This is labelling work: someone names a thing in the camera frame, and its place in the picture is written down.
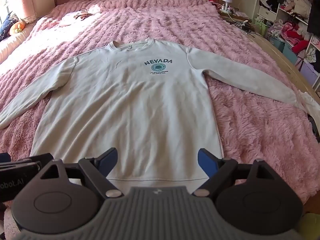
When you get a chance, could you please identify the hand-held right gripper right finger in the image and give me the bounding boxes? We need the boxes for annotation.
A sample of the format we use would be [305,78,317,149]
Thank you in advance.
[192,148,275,198]

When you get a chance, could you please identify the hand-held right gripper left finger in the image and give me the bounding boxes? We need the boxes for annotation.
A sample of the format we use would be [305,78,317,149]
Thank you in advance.
[37,147,124,198]

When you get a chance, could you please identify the white printed sweatshirt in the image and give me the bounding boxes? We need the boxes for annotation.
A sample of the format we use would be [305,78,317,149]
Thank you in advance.
[0,37,307,188]

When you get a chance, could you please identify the pile of red clothes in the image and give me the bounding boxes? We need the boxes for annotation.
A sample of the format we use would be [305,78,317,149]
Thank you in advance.
[281,22,312,55]

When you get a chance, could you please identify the pink fluffy blanket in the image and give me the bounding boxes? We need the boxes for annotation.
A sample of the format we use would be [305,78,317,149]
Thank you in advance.
[0,0,320,240]

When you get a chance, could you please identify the white cloth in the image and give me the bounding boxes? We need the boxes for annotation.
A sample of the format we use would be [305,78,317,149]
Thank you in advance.
[297,91,320,121]

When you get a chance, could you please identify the blue storage bin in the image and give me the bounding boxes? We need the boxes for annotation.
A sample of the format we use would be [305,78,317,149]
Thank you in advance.
[267,33,286,52]
[282,43,298,66]

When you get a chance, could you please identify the green storage box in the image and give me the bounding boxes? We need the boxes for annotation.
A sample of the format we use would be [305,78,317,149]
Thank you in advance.
[254,17,273,40]

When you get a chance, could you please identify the small pink garment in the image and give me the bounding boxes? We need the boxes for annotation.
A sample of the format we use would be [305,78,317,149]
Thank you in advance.
[59,9,97,27]

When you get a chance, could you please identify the wooden nightstand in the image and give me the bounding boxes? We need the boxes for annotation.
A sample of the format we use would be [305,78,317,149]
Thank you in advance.
[217,4,251,23]

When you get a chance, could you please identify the orange plush toy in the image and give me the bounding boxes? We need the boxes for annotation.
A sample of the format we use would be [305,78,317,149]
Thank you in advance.
[9,19,27,35]

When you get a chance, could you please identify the white drawer box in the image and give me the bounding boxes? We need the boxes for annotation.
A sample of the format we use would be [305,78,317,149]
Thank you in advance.
[258,6,275,18]

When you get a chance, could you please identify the white shelf unit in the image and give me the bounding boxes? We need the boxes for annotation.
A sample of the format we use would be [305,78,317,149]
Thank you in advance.
[257,0,320,63]

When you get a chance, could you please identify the dark hanging jacket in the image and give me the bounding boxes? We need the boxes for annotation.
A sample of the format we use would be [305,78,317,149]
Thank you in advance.
[306,0,320,36]

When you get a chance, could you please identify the wooden bed frame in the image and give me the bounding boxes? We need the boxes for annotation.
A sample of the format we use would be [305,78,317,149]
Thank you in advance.
[246,27,320,98]

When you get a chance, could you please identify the tangled black cables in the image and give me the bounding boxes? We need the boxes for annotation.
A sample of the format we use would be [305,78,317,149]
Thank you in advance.
[229,19,258,32]

